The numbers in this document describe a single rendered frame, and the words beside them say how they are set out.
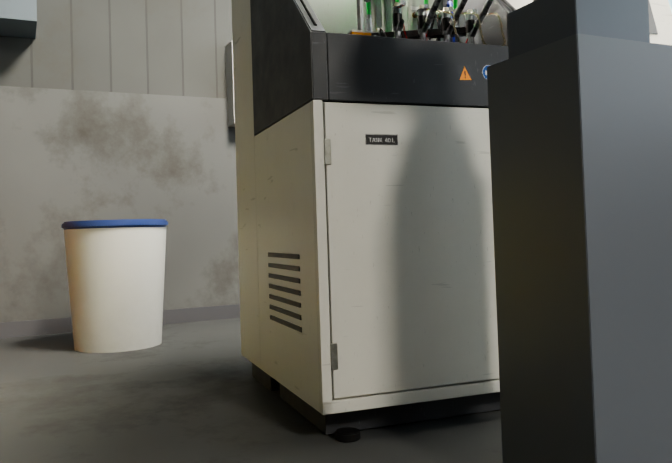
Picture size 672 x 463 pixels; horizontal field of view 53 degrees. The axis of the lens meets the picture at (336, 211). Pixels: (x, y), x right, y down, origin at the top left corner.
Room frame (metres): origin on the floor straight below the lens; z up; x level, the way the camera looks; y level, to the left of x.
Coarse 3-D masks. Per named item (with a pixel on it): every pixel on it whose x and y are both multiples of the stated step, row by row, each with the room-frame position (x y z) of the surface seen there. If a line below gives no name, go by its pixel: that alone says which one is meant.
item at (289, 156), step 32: (288, 128) 1.73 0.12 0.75; (320, 128) 1.55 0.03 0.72; (256, 160) 2.06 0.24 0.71; (288, 160) 1.74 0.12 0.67; (320, 160) 1.55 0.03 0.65; (256, 192) 2.07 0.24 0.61; (288, 192) 1.75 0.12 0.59; (320, 192) 1.55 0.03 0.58; (288, 224) 1.76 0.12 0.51; (320, 224) 1.54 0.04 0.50; (288, 256) 1.75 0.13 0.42; (320, 256) 1.54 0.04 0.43; (288, 288) 1.76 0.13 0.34; (320, 288) 1.54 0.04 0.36; (288, 320) 1.78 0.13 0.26; (320, 320) 1.54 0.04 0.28; (288, 352) 1.79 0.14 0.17; (320, 352) 1.54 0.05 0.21; (288, 384) 1.80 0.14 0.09; (320, 384) 1.55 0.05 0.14; (480, 384) 1.69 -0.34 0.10; (320, 416) 1.65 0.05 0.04; (352, 416) 1.64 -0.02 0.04; (384, 416) 1.67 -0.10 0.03; (416, 416) 1.70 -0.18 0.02; (448, 416) 1.73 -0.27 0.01
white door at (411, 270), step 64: (384, 128) 1.60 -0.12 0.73; (448, 128) 1.66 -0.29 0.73; (384, 192) 1.60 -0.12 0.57; (448, 192) 1.66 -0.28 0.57; (384, 256) 1.60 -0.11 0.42; (448, 256) 1.66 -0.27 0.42; (384, 320) 1.60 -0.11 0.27; (448, 320) 1.66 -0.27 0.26; (384, 384) 1.59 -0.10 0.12; (448, 384) 1.65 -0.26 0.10
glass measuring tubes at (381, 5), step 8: (376, 0) 2.16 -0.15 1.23; (384, 0) 2.19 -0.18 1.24; (392, 0) 2.20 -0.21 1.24; (400, 0) 2.19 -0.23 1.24; (376, 8) 2.16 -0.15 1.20; (384, 8) 2.19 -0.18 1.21; (376, 16) 2.16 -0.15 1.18; (384, 16) 2.19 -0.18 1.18; (376, 24) 2.16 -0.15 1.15; (384, 24) 2.19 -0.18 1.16; (392, 24) 2.20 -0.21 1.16; (376, 32) 2.18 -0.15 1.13
